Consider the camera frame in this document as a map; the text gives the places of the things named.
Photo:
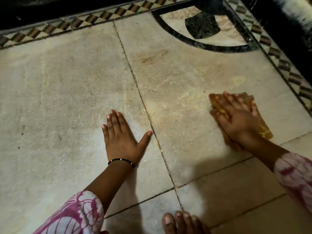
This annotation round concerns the person's left thumb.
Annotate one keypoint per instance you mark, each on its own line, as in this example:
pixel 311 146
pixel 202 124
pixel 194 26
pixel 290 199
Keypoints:
pixel 145 140

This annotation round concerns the pink white floral sleeve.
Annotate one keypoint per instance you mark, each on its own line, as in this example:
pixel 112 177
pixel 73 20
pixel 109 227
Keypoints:
pixel 73 215
pixel 296 175

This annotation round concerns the person's left middle finger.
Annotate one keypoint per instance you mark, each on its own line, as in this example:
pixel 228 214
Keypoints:
pixel 115 120

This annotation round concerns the person's left hand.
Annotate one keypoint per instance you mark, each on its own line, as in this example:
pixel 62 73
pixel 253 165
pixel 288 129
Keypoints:
pixel 121 144

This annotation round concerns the person's bare foot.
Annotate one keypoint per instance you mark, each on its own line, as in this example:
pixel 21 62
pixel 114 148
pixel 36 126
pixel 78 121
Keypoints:
pixel 182 224

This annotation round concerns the person's right thumb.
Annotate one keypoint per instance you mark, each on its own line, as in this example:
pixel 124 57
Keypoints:
pixel 216 115

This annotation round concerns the person's left little finger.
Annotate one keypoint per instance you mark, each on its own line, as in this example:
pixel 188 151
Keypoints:
pixel 105 133

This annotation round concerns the person's left forearm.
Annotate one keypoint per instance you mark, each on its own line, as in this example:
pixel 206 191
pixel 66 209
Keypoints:
pixel 111 182

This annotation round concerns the person's right hand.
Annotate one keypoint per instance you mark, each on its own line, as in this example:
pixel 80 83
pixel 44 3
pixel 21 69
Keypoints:
pixel 237 121

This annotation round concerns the orange-brown cleaning cloth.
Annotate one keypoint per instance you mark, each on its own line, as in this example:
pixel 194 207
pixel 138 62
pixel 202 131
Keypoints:
pixel 264 130

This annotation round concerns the person's right forearm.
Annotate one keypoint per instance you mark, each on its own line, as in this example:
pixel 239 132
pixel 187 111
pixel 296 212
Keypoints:
pixel 265 152

